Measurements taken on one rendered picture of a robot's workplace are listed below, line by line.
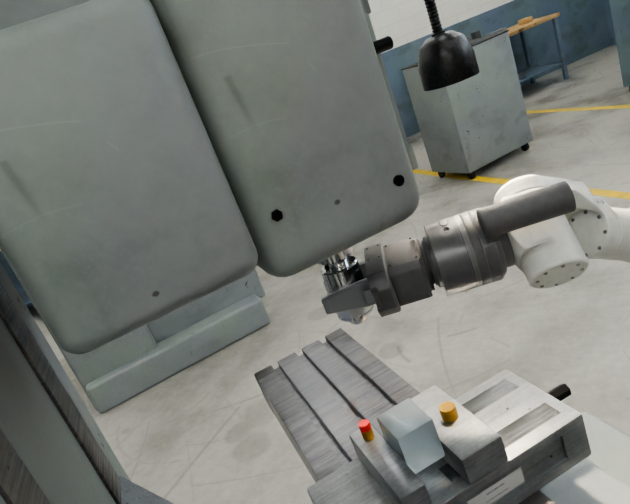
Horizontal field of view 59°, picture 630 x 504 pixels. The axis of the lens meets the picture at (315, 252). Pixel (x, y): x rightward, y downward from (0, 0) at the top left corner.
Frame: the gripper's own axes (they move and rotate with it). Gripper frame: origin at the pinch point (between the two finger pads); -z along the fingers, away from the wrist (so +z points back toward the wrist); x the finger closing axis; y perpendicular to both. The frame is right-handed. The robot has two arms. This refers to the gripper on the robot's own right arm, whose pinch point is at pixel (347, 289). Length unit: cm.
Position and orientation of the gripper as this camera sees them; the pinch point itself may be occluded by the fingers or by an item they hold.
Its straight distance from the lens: 67.7
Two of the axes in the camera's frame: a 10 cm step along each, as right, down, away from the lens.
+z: 9.3, -3.1, -1.7
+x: -0.5, 3.5, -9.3
